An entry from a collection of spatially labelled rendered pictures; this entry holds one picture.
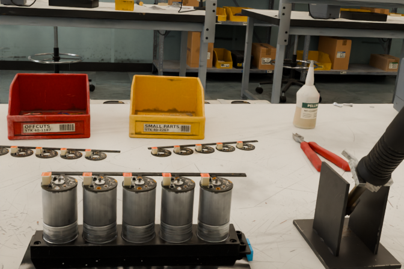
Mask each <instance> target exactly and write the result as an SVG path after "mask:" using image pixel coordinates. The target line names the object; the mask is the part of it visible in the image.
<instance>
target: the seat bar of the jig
mask: <svg viewBox="0 0 404 269"><path fill-rule="evenodd" d="M121 228H122V224H117V237H116V238H115V239H114V240H112V241H110V242H107V243H102V244H94V243H89V242H87V241H85V240H84V239H83V225H78V237H77V238H76V239H75V240H73V241H71V242H69V243H64V244H51V243H48V242H46V241H45V240H44V239H43V230H36V232H35V234H34V237H33V239H32V241H31V244H30V258H113V257H155V256H237V255H239V248H240V242H239V239H238V237H237V233H236V230H235V228H234V225H233V224H232V223H230V227H229V235H228V238H227V239H226V240H225V241H222V242H217V243H212V242H208V241H204V240H201V239H200V238H198V237H197V224H193V225H192V238H191V239H190V240H188V241H185V242H182V243H171V242H167V241H165V240H163V239H161V237H160V236H159V231H160V224H155V237H154V239H152V240H151V241H148V242H146V243H130V242H128V241H125V240H124V239H123V238H122V237H121Z"/></svg>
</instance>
